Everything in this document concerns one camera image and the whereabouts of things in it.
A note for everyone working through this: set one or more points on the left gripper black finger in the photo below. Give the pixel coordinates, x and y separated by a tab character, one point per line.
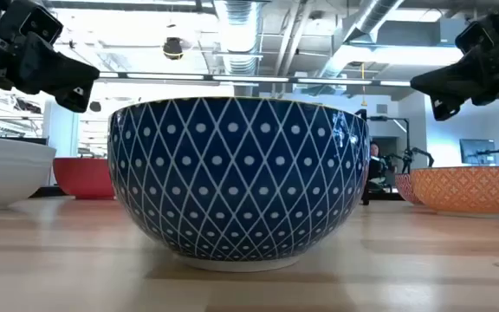
59	71

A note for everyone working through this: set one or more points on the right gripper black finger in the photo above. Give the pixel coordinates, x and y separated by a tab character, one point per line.
457	80

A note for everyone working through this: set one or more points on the orange patterned bowl blue inside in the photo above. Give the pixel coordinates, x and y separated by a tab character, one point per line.
470	188

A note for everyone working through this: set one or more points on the plain red bowl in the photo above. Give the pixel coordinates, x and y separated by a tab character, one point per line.
85	177

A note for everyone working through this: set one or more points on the white bowl with red base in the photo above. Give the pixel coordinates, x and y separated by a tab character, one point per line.
7	173

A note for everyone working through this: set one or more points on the navy diamond bowl yellow inside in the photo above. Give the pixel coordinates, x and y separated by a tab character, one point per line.
238	182

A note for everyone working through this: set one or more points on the black background robot arm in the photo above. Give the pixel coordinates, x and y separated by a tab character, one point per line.
494	151
418	154

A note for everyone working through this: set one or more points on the small black round fixture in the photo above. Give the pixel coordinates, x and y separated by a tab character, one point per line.
95	106

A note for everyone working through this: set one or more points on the black partition panel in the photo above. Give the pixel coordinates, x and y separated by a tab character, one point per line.
24	140

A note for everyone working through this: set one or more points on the person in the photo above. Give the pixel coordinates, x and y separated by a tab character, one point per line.
376	162

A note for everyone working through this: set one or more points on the black dome ceiling fixture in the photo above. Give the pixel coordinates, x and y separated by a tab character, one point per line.
173	48

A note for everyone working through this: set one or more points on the red wave bowl blue-white inside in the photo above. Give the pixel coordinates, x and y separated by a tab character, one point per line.
405	186

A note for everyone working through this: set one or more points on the long ceiling light bar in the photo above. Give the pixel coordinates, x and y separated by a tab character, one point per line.
249	78

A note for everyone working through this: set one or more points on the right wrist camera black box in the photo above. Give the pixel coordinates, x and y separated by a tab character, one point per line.
475	37

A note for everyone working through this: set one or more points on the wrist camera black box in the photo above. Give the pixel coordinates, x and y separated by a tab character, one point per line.
475	37
37	24

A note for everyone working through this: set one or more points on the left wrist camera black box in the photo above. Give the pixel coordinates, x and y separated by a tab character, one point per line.
37	24

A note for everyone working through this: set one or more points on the dark wall monitor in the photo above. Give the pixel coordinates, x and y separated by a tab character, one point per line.
477	151

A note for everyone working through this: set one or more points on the black background stand frame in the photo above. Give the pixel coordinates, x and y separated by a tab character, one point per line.
390	118

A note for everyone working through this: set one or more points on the large grey ventilation duct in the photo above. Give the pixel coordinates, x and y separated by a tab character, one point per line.
362	26

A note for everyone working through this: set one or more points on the silver spiral ventilation duct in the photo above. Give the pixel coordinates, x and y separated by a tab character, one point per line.
238	39

